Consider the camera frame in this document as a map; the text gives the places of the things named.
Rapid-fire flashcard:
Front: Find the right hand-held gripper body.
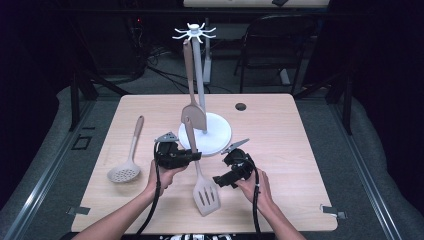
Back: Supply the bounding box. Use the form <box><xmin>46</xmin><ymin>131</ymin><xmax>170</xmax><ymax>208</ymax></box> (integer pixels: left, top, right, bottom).
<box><xmin>220</xmin><ymin>138</ymin><xmax>257</xmax><ymax>183</ymax></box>

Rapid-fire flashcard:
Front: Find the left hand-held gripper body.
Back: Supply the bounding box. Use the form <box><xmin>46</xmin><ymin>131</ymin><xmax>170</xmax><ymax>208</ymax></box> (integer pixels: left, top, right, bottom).
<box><xmin>153</xmin><ymin>131</ymin><xmax>193</xmax><ymax>170</ymax></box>

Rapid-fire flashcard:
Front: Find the white utensil rack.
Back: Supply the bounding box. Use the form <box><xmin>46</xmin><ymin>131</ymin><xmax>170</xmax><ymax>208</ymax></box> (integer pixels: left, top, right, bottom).
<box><xmin>172</xmin><ymin>22</ymin><xmax>233</xmax><ymax>157</ymax></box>

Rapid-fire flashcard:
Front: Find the beige slotted spatula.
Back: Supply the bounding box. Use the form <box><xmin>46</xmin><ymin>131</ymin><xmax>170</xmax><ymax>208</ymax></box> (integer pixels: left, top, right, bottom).
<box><xmin>183</xmin><ymin>115</ymin><xmax>222</xmax><ymax>218</ymax></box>

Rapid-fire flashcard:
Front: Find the beige solid spatula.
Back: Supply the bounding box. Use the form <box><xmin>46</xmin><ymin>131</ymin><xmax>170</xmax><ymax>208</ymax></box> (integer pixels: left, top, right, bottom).
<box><xmin>180</xmin><ymin>38</ymin><xmax>208</xmax><ymax>133</ymax></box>

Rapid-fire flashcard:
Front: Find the beige skimmer spoon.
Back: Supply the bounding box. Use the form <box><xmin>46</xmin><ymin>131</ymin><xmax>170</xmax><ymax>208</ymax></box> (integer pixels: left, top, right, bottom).
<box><xmin>106</xmin><ymin>115</ymin><xmax>146</xmax><ymax>184</ymax></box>

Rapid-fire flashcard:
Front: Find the person's left hand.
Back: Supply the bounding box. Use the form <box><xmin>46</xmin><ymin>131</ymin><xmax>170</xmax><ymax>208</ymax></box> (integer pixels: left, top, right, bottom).
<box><xmin>146</xmin><ymin>161</ymin><xmax>188</xmax><ymax>200</ymax></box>

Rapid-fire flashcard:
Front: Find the person's right hand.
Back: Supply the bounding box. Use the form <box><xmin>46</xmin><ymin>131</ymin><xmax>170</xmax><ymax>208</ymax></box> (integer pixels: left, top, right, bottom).
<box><xmin>234</xmin><ymin>168</ymin><xmax>274</xmax><ymax>214</ymax></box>

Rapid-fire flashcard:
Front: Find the black and white striped clothing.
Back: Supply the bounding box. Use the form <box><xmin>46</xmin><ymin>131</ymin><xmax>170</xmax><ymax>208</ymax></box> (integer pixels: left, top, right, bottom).
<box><xmin>159</xmin><ymin>234</ymin><xmax>234</xmax><ymax>240</ymax></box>

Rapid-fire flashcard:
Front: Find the white furniture leg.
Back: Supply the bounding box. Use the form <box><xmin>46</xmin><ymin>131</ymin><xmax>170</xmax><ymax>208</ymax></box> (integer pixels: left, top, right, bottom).
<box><xmin>279</xmin><ymin>68</ymin><xmax>292</xmax><ymax>86</ymax></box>

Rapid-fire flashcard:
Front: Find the black folding chair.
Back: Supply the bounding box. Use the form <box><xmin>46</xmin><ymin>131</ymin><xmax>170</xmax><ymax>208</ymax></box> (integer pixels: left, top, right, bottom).
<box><xmin>233</xmin><ymin>13</ymin><xmax>319</xmax><ymax>96</ymax></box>

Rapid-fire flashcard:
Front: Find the black metal stand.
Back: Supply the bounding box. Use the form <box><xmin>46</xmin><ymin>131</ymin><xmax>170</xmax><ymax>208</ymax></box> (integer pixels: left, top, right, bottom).
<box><xmin>293</xmin><ymin>71</ymin><xmax>354</xmax><ymax>136</ymax></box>
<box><xmin>68</xmin><ymin>66</ymin><xmax>129</xmax><ymax>132</ymax></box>

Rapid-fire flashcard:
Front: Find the dark equipment with red light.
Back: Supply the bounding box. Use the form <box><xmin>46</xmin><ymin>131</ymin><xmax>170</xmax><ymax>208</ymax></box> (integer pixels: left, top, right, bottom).
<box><xmin>126</xmin><ymin>13</ymin><xmax>149</xmax><ymax>76</ymax></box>

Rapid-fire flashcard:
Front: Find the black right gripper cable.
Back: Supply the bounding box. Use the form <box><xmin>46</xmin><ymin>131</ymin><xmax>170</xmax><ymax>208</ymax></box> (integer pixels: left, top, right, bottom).
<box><xmin>251</xmin><ymin>163</ymin><xmax>264</xmax><ymax>240</ymax></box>

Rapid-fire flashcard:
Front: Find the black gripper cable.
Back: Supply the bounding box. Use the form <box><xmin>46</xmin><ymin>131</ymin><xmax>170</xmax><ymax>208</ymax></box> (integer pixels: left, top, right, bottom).
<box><xmin>251</xmin><ymin>163</ymin><xmax>264</xmax><ymax>240</ymax></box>
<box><xmin>133</xmin><ymin>141</ymin><xmax>163</xmax><ymax>240</ymax></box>

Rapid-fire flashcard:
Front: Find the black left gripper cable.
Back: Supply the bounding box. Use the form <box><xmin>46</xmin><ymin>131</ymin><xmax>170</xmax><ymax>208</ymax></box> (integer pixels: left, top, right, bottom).
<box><xmin>133</xmin><ymin>141</ymin><xmax>163</xmax><ymax>240</ymax></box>

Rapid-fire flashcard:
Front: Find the black floor cable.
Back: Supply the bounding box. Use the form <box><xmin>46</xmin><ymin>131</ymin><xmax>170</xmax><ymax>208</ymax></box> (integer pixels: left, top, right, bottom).
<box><xmin>146</xmin><ymin>64</ymin><xmax>234</xmax><ymax>95</ymax></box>

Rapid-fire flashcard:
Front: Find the tangle of dark cables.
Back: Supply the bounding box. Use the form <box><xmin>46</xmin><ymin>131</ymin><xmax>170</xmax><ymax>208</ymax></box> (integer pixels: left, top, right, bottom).
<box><xmin>143</xmin><ymin>44</ymin><xmax>176</xmax><ymax>68</ymax></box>

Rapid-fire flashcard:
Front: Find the grey metal table bracket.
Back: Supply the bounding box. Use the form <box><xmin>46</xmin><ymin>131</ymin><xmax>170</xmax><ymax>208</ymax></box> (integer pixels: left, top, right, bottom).
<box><xmin>320</xmin><ymin>204</ymin><xmax>348</xmax><ymax>220</ymax></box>
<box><xmin>66</xmin><ymin>206</ymin><xmax>91</xmax><ymax>216</ymax></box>

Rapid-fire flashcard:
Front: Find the aluminium floor rail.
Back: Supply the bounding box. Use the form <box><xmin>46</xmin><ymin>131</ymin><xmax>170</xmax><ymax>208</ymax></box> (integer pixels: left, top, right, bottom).
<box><xmin>328</xmin><ymin>103</ymin><xmax>403</xmax><ymax>240</ymax></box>
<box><xmin>3</xmin><ymin>99</ymin><xmax>96</xmax><ymax>240</ymax></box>

